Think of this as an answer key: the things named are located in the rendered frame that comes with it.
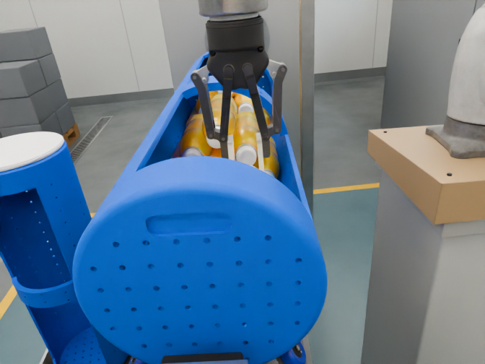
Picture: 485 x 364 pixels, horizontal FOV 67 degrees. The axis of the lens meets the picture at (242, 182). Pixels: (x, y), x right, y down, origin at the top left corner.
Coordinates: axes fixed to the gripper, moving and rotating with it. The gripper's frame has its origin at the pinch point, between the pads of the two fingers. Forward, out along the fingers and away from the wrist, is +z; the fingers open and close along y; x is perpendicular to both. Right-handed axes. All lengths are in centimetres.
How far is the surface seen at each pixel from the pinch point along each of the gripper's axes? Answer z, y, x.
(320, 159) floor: 118, -56, -239
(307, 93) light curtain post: 25, -27, -119
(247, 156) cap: 5.1, 0.2, -12.0
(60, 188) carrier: 23, 55, -39
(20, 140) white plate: 12, 69, -51
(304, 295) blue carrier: 6.8, -5.9, 22.1
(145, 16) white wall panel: 8, 135, -485
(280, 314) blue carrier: 9.5, -3.1, 22.2
